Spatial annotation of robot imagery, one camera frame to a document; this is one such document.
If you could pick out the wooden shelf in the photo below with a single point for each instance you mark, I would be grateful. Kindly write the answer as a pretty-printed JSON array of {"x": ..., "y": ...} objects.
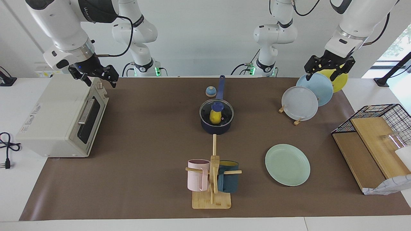
[{"x": 369, "y": 138}]

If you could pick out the yellow plate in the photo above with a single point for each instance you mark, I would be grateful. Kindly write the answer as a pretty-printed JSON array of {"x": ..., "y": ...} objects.
[{"x": 342, "y": 83}]

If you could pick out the white power strip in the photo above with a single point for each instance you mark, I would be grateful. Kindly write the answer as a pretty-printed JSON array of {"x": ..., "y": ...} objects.
[{"x": 40, "y": 73}]

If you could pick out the white cup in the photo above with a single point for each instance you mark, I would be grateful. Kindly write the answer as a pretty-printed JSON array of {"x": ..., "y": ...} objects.
[{"x": 405, "y": 157}]

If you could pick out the clear glass cup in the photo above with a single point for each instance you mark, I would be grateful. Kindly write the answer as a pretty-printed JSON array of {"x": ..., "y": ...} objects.
[{"x": 393, "y": 141}]

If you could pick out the white checked cloth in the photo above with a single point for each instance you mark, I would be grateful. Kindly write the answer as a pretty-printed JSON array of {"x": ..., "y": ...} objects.
[{"x": 391, "y": 186}]

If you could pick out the dark teal mug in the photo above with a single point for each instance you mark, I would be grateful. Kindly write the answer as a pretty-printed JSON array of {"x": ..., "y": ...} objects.
[{"x": 229, "y": 183}]

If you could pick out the wooden plate rack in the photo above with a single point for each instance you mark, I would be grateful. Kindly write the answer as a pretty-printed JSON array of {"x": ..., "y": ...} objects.
[{"x": 297, "y": 122}]

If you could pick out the glass lid blue knob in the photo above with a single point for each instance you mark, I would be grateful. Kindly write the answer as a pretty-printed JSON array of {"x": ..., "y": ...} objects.
[{"x": 218, "y": 106}]

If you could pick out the pale grey plate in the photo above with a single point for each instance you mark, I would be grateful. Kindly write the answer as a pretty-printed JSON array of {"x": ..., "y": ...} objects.
[{"x": 300, "y": 103}]

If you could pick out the wooden mug tree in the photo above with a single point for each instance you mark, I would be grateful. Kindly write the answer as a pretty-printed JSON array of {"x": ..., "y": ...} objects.
[{"x": 212, "y": 200}]

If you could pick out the black desk mount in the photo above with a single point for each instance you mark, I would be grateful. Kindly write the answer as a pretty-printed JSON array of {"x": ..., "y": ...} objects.
[{"x": 6, "y": 81}]

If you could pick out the pink ribbed mug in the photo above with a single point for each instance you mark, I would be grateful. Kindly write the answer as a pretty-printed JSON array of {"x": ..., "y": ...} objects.
[{"x": 196, "y": 179}]

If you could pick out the brown table mat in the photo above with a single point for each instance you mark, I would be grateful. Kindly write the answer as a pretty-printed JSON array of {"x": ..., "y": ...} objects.
[{"x": 144, "y": 186}]

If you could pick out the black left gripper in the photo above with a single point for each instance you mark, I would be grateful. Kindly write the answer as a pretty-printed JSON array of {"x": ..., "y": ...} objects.
[{"x": 330, "y": 61}]

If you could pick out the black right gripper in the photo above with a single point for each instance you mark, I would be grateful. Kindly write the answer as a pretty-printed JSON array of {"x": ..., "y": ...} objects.
[{"x": 90, "y": 66}]

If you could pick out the dark blue saucepan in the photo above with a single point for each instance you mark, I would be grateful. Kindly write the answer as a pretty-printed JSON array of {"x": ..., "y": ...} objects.
[{"x": 216, "y": 130}]

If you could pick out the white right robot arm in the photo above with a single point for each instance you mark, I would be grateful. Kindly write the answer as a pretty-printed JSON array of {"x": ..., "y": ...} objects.
[{"x": 61, "y": 25}]

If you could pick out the beige toaster oven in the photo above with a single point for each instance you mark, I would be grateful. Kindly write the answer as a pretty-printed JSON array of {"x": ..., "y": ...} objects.
[{"x": 54, "y": 118}]

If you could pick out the mint green plate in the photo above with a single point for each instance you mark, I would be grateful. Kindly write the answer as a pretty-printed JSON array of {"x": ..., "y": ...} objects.
[{"x": 287, "y": 165}]

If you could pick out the black clamp stand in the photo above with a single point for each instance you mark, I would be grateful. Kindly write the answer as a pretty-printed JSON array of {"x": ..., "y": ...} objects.
[{"x": 382, "y": 81}]

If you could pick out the light blue plate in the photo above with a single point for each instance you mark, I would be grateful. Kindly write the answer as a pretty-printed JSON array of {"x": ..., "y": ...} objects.
[{"x": 322, "y": 91}]

